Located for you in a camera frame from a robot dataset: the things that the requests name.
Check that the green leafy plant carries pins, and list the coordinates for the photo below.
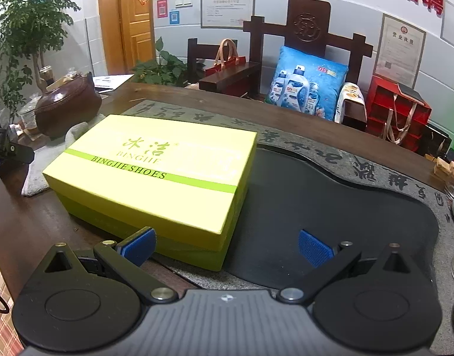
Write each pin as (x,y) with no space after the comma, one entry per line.
(164,68)

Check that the white yellow patterned package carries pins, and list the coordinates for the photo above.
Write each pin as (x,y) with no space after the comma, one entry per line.
(351,94)

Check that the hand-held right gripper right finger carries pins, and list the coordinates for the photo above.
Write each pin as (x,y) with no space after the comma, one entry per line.
(315,248)

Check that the yellow shoe box lid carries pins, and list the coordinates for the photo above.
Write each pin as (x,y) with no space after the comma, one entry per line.
(152,170)

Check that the small wooden pieces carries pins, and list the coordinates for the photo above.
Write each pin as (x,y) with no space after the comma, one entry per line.
(447,168)

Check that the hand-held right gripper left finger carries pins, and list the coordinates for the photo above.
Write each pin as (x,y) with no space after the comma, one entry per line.
(141,247)

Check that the brown clay teapot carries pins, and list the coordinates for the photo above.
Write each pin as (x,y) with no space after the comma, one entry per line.
(63,107)

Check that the white paper booklet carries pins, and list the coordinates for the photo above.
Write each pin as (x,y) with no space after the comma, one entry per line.
(112,81)

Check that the wide framed certificate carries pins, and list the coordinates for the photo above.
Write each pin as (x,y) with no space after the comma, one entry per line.
(227,9)

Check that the potted green tree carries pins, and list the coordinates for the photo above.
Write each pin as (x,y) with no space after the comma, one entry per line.
(26,18)

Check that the green shoe box base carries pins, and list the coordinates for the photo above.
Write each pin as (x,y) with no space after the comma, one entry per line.
(197,256)

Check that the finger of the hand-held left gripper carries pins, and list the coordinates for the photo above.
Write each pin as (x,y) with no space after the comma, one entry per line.
(21,154)

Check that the blue code sticker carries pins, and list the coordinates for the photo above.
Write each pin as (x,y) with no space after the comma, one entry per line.
(174,16)

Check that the plaid cloth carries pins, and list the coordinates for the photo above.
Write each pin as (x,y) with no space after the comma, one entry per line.
(0,335)

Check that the white light switch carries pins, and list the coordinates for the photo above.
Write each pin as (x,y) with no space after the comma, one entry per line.
(183,0)

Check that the black paper bag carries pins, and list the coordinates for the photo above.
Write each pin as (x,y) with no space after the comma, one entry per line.
(436,141)

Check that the large carved wooden chair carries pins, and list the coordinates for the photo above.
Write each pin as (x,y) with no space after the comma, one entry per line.
(308,22)

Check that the glass tea cup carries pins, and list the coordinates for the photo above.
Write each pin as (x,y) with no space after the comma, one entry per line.
(28,113)

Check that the white towel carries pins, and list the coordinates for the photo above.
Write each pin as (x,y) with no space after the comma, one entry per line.
(34,178)

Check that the black stone tea tray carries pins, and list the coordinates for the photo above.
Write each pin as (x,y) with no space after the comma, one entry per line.
(360,207)

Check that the small dark wooden chair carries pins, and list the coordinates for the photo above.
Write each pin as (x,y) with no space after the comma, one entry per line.
(195,59)

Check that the red code sticker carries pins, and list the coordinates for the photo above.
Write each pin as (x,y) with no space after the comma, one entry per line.
(162,7)

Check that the wooden door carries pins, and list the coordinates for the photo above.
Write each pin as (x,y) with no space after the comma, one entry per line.
(138,33)

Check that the blue printed pillow bag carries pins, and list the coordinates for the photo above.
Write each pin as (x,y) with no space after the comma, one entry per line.
(308,81)

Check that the tall framed licence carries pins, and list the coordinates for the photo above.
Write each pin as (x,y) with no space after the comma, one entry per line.
(399,50)

